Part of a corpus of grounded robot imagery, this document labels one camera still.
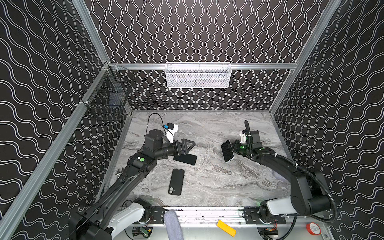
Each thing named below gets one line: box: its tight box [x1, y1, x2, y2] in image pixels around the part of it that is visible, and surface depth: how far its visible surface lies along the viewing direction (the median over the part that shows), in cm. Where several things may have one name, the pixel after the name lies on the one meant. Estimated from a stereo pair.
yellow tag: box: [216, 220, 237, 237], surface depth 73 cm
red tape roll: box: [306, 222, 322, 236], surface depth 71 cm
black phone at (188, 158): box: [173, 153, 198, 166], surface depth 97 cm
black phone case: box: [168, 168, 185, 196], surface depth 87 cm
